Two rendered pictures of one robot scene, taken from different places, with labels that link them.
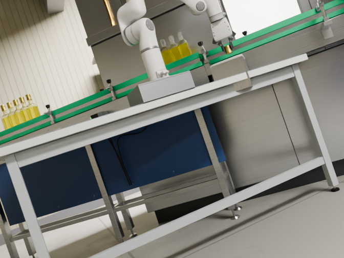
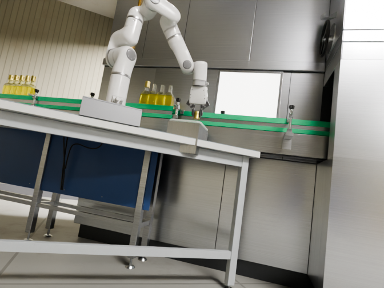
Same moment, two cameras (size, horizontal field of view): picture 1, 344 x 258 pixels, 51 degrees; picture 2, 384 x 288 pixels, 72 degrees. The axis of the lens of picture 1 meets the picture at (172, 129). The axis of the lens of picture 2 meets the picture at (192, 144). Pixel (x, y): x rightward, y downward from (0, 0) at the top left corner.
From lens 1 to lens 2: 0.61 m
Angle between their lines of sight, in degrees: 7
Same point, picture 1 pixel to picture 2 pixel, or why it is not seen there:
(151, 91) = (93, 108)
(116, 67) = not seen: hidden behind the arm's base
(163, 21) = (166, 73)
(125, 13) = (118, 35)
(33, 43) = (90, 56)
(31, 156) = not seen: outside the picture
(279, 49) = (241, 138)
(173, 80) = (120, 110)
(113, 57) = not seen: hidden behind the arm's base
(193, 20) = (190, 83)
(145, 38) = (119, 63)
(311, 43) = (270, 146)
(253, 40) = (224, 120)
